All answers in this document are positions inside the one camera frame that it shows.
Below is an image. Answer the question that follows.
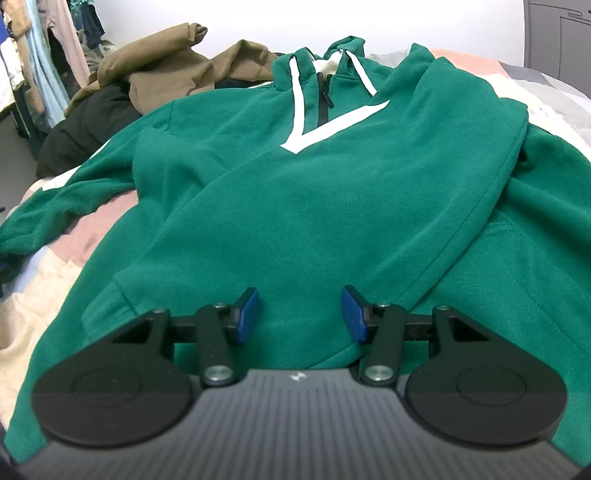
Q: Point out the black garment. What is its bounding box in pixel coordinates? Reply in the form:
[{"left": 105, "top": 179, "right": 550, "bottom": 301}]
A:
[{"left": 36, "top": 80, "right": 269, "bottom": 179}]

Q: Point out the grey door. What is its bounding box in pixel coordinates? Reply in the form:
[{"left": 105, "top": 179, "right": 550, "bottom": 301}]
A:
[{"left": 523, "top": 0, "right": 591, "bottom": 96}]

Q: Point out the green hooded sweatshirt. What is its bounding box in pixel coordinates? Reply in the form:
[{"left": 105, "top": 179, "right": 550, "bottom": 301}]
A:
[{"left": 1, "top": 37, "right": 590, "bottom": 463}]

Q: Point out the light blue hanging garment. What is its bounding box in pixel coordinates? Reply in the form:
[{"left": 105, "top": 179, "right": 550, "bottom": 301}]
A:
[{"left": 24, "top": 0, "right": 69, "bottom": 128}]

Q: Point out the tan hanging garment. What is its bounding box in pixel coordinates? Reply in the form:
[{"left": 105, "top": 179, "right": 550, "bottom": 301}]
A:
[{"left": 1, "top": 0, "right": 45, "bottom": 114}]

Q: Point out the brown garment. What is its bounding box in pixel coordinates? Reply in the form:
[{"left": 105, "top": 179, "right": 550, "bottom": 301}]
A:
[{"left": 64, "top": 23, "right": 279, "bottom": 116}]

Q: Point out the pink hanging garment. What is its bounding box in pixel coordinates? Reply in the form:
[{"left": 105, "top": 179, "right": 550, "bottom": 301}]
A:
[{"left": 37, "top": 0, "right": 90, "bottom": 88}]

